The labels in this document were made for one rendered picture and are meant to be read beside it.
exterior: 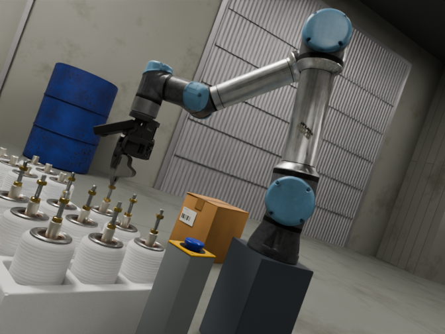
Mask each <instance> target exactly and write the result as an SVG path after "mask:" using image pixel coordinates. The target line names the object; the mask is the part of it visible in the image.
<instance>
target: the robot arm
mask: <svg viewBox="0 0 445 334"><path fill-rule="evenodd" d="M301 34H302V41H301V46H300V49H298V50H296V51H293V52H291V53H290V55H289V56H288V58H284V59H282V60H280V61H277V62H274V63H272V64H269V65H267V66H264V67H262V68H259V69H257V70H254V71H251V72H248V73H247V74H243V75H241V76H238V77H236V78H233V79H231V80H228V81H225V82H223V83H220V84H218V85H214V86H213V87H210V88H208V87H207V86H205V85H203V84H200V83H199V82H194V81H191V80H187V79H184V78H180V77H177V76H174V75H173V70H172V68H171V67H169V66H168V65H166V64H163V63H161V62H159V61H155V60H151V61H149V62H148V63H147V66H146V69H145V71H144V72H143V74H142V79H141V81H140V84H139V86H138V90H137V92H136V95H135V97H134V100H133V102H132V106H131V108H130V109H131V110H132V111H131V112H130V113H129V116H131V117H134V118H135V120H133V119H130V120H126V121H119V122H116V123H109V124H100V125H98V126H94V127H93V132H94V135H97V136H100V137H106V136H108V135H113V134H117V133H122V134H121V135H120V137H119V139H118V141H117V145H116V147H115V150H114V152H113V156H112V160H111V165H110V172H109V180H110V185H112V186H113V184H114V182H117V180H118V179H119V177H126V178H128V177H131V178H132V177H135V175H136V170H135V169H134V168H133V167H132V157H135V158H139V159H142V160H149V158H150V155H151V153H152V149H153V147H154V142H155V141H153V140H154V139H153V138H154V135H155V133H156V129H157V128H159V126H160V123H159V122H157V121H155V120H154V119H156V117H157V115H158V111H159V110H160V106H161V104H162V101H163V100H164V101H167V102H169V103H173V104H175V105H179V106H180V107H182V108H183V109H185V110H186V111H187V112H189V113H190V115H191V116H193V117H194V118H197V119H202V120H203V119H207V118H209V117H210V116H211V115H212V114H213V113H214V112H216V111H219V110H221V109H224V108H227V107H230V106H232V105H235V104H237V103H241V102H243V101H246V100H248V99H252V98H253V97H257V96H259V95H262V94H265V93H267V92H270V91H273V90H275V89H278V88H281V87H283V86H286V85H289V84H292V83H294V82H297V83H298V86H297V92H296V96H295V101H294V105H293V110H292V114H291V119H290V123H289V128H288V132H287V138H286V141H285V146H284V150H283V156H282V159H281V162H280V163H279V164H277V165H276V166H274V167H273V173H272V178H271V182H270V186H269V188H268V190H267V192H266V196H265V205H266V212H265V214H264V217H263V219H262V222H261V223H260V224H259V226H258V227H257V228H256V230H255V231H254V232H253V233H252V235H251V236H250V238H249V240H248V243H247V245H248V246H249V247H250V248H251V249H253V250H255V251H256V252H258V253H260V254H262V255H265V256H267V257H269V258H272V259H274V260H277V261H280V262H284V263H286V264H297V261H298V260H299V244H300V235H301V232H302V230H303V226H304V224H305V222H306V220H307V219H308V218H309V217H310V216H311V215H312V214H313V211H314V209H315V196H316V192H317V187H318V183H319V177H320V176H319V175H318V174H317V171H316V170H315V166H316V163H317V157H318V153H319V148H320V144H321V139H322V133H323V129H324V124H325V120H326V114H327V111H328V105H329V102H330V96H331V93H332V87H333V83H334V78H335V77H336V76H337V75H338V74H340V73H342V70H343V67H344V61H345V57H346V52H347V48H348V43H349V41H350V39H351V37H352V24H351V22H350V19H349V18H348V17H347V16H346V15H345V14H344V13H343V12H342V11H339V10H337V9H321V10H318V11H316V12H314V13H313V14H311V15H310V16H309V17H308V18H307V20H306V21H305V24H304V25H303V28H302V32H301ZM141 123H142V125H141ZM131 156H132V157H131Z"/></svg>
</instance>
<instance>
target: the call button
mask: <svg viewBox="0 0 445 334"><path fill-rule="evenodd" d="M184 242H185V246H186V247H187V248H189V249H191V250H194V251H200V250H201V249H203V248H204V246H205V245H204V243H203V242H201V241H199V240H197V239H194V238H191V237H187V238H185V240H184Z"/></svg>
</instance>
